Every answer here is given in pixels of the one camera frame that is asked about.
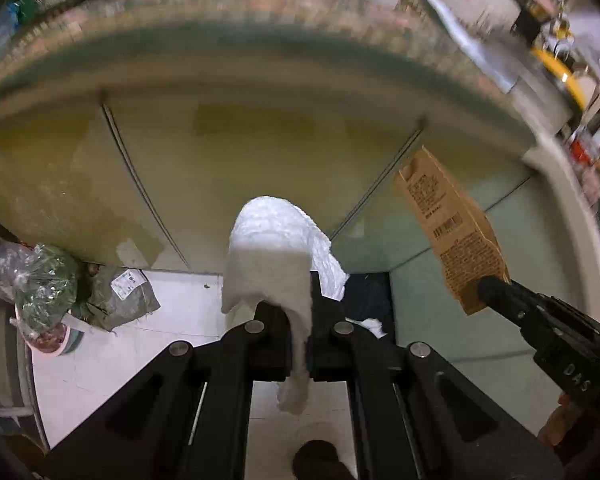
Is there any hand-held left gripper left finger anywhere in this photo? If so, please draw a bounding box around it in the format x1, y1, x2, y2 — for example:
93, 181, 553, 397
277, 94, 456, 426
45, 302, 294, 480

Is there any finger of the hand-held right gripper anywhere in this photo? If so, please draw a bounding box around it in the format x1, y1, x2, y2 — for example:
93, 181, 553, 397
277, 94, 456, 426
477, 276, 538, 341

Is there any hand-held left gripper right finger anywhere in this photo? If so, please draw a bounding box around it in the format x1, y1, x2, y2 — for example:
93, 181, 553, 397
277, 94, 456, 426
310, 271, 567, 480

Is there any brown cardboard box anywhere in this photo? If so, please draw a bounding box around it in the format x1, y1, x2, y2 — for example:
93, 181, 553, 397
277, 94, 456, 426
394, 146, 511, 316

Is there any white foam wrap sheet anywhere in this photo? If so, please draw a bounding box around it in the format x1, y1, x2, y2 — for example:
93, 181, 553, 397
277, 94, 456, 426
221, 196, 351, 415

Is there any person's right hand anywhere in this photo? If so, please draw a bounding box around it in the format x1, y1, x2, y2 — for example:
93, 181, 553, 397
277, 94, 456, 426
539, 394, 580, 448

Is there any person's dark shoe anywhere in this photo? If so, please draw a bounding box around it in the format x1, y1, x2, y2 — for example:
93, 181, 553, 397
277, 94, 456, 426
292, 440, 357, 480

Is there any grey parcel bag with label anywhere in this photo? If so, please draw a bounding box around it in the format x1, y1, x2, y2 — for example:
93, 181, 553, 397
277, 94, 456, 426
70, 265, 162, 332

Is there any pink basin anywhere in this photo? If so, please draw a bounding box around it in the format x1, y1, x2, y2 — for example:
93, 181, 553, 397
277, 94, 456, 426
10, 317, 83, 358

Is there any green plastic bag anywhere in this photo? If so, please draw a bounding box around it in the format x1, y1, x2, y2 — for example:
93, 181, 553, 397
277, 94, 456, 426
0, 237, 81, 336

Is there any yellow round object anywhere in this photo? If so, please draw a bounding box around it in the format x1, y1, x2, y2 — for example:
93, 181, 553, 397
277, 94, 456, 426
530, 47, 588, 111

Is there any white metal rack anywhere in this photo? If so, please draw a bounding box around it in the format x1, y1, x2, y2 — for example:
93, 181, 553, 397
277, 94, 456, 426
0, 257, 36, 421

